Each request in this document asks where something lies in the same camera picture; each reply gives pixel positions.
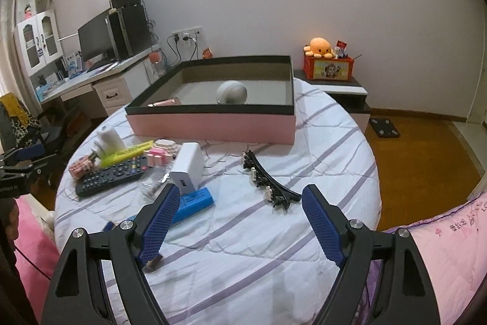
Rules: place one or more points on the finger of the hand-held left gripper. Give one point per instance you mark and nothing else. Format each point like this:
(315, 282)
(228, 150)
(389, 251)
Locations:
(19, 172)
(30, 151)

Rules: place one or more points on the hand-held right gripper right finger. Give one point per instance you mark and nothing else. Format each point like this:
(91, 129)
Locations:
(323, 229)

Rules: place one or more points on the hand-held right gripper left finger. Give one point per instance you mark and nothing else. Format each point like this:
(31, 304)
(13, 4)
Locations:
(159, 226)

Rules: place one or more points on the clear plastic bag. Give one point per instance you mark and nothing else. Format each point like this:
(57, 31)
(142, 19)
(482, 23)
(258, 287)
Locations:
(152, 184)

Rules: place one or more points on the blue battery pack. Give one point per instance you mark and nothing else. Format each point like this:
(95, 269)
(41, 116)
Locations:
(196, 201)

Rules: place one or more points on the white power adapter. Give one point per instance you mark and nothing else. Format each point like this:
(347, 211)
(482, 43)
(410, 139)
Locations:
(186, 167)

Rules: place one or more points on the black remote control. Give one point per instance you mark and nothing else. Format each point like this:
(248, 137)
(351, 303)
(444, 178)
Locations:
(110, 174)

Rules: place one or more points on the pink white block toy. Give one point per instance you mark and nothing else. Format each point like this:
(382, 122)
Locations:
(163, 153)

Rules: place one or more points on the black hair clip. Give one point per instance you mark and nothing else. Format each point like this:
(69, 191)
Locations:
(266, 180)

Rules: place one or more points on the yellow highlighter marker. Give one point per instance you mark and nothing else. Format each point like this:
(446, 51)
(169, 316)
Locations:
(129, 154)

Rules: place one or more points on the white cylinder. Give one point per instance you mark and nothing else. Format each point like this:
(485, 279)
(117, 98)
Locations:
(110, 140)

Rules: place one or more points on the pink box with dark rim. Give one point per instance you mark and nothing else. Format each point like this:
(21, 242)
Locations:
(209, 127)

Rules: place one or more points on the person's left forearm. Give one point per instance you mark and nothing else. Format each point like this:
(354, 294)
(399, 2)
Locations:
(7, 264)

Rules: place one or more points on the chair with leopard cloth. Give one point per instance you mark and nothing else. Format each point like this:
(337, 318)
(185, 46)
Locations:
(23, 131)

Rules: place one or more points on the small dark object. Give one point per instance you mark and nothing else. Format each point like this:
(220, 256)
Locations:
(153, 265)

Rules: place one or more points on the yellow cloth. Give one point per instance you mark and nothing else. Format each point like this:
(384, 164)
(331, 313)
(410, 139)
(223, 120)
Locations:
(15, 106)

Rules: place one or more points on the pink floor mat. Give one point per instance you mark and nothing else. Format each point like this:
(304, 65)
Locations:
(36, 256)

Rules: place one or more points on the blue white box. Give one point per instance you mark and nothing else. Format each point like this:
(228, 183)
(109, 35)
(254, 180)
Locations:
(74, 64)

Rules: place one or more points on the white desk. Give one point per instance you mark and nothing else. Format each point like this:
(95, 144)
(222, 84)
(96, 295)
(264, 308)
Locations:
(114, 89)

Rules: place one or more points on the white glass door cabinet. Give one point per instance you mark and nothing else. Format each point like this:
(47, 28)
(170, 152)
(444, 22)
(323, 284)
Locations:
(38, 43)

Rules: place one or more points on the black keyboard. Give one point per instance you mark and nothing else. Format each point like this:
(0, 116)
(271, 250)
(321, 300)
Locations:
(102, 66)

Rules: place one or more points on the black bathroom scale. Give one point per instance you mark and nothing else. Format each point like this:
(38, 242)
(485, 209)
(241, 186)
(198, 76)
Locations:
(385, 127)

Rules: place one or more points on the pink tube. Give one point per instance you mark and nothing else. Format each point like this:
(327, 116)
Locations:
(163, 103)

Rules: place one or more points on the black monitor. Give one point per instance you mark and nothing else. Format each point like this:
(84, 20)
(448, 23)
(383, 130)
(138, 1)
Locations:
(95, 39)

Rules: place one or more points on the pink printed quilt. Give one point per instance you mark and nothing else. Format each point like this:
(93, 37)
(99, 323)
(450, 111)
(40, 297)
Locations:
(449, 264)

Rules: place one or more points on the small doll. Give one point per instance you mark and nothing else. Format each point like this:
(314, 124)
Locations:
(27, 12)

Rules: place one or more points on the white dark nightstand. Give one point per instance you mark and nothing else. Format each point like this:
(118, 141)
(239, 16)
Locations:
(350, 91)

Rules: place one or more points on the white round ball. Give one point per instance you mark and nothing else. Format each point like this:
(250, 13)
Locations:
(232, 92)

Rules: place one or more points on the water bottle with orange cap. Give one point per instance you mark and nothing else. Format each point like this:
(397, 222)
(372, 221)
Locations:
(156, 64)

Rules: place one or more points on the black computer tower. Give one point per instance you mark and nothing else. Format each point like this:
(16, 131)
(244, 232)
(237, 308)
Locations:
(131, 30)

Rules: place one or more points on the orange printed storage box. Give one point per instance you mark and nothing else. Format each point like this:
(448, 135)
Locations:
(327, 70)

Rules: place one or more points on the red white small package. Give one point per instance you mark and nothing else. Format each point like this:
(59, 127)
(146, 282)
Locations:
(341, 49)

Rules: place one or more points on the orange octopus plush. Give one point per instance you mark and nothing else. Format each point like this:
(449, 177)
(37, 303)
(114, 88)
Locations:
(319, 47)

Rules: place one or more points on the white wall socket strip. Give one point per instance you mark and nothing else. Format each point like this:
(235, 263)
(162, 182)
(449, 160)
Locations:
(186, 33)

